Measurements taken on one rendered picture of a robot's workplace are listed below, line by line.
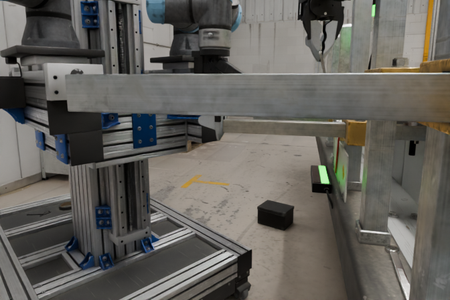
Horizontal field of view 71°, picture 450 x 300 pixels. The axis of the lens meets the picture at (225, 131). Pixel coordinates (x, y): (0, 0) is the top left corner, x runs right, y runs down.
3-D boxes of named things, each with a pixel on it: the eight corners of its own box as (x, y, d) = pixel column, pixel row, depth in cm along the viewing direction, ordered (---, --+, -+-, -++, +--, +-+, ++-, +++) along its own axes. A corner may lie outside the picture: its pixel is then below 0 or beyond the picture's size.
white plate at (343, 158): (343, 202, 67) (345, 156, 65) (332, 168, 92) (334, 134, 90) (345, 202, 67) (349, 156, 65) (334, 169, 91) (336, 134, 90)
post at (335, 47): (327, 162, 123) (333, 33, 115) (326, 159, 127) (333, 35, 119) (336, 163, 122) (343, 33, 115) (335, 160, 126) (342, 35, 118)
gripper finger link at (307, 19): (320, 39, 73) (323, -1, 71) (323, 39, 71) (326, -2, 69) (301, 39, 72) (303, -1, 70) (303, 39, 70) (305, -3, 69)
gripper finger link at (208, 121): (200, 138, 78) (200, 101, 77) (223, 140, 77) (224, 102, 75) (196, 140, 75) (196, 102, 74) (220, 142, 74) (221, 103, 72)
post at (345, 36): (332, 183, 99) (341, 23, 92) (331, 179, 103) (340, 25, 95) (344, 184, 99) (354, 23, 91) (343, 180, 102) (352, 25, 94)
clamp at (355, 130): (347, 145, 66) (348, 121, 65) (339, 134, 79) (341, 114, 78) (376, 146, 64) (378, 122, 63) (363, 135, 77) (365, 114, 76)
